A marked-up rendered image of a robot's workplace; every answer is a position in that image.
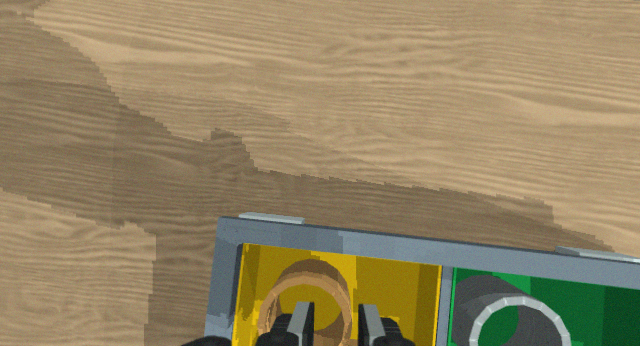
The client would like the grey metal sleeve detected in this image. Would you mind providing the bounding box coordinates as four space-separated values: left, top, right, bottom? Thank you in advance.
451 275 571 346

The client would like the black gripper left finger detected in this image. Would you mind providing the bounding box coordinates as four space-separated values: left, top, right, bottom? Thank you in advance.
181 301 314 346

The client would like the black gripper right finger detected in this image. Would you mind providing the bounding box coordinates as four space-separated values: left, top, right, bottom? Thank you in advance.
358 304 416 346

